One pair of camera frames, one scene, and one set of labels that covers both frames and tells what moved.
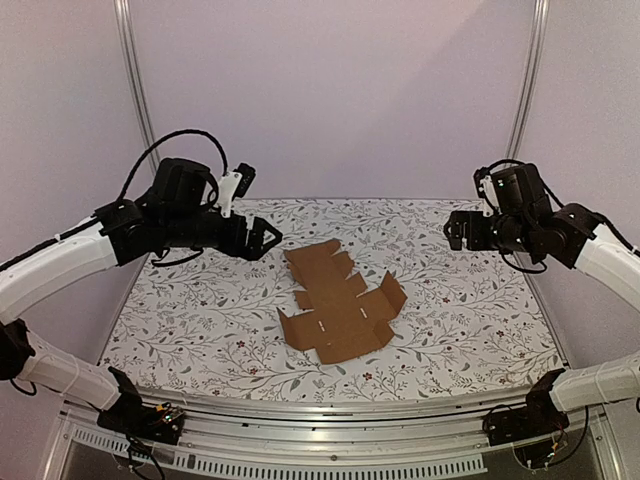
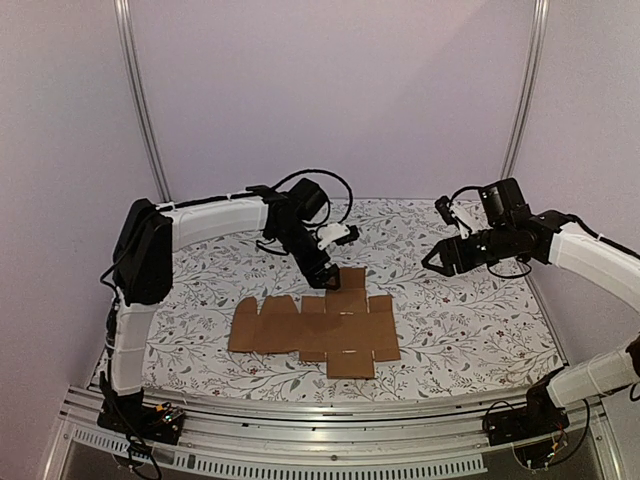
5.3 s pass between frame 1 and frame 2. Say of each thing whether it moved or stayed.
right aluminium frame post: stayed
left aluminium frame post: stayed
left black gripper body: moved
